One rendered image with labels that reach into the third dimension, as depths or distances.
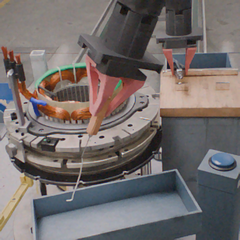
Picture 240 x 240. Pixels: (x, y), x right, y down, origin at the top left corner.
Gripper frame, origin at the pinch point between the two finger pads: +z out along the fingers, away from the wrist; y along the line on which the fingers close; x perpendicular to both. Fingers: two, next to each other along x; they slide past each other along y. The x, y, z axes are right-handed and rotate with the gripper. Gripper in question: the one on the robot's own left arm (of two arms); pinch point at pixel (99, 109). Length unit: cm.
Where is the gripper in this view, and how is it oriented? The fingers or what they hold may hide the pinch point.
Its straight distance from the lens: 58.9
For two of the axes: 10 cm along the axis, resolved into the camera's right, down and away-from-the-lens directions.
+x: 4.6, 5.2, -7.2
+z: -3.5, 8.5, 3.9
